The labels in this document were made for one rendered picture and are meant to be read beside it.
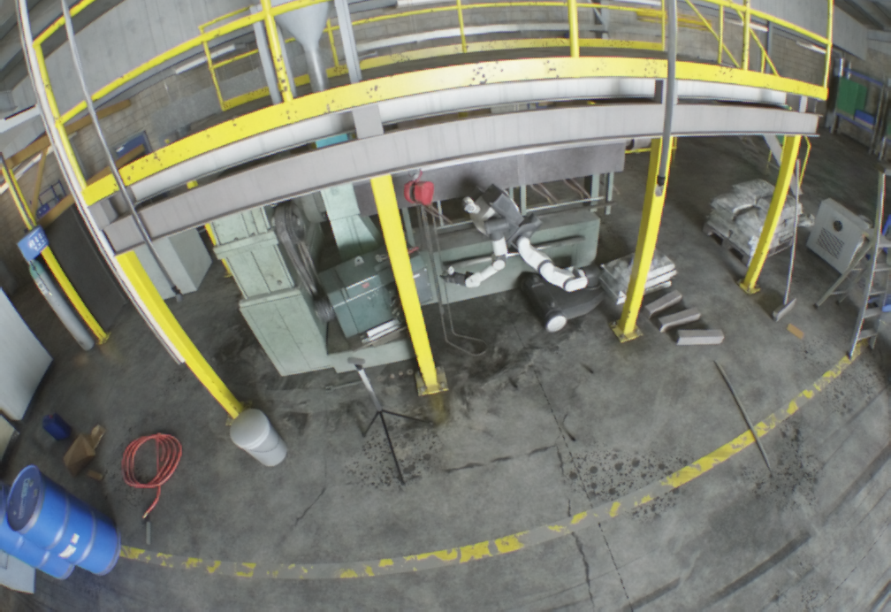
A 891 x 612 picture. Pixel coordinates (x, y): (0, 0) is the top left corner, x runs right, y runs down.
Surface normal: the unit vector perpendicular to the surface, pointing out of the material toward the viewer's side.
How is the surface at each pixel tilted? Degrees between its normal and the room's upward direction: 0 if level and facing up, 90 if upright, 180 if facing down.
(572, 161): 90
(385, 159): 90
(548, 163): 90
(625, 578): 0
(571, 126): 90
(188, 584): 0
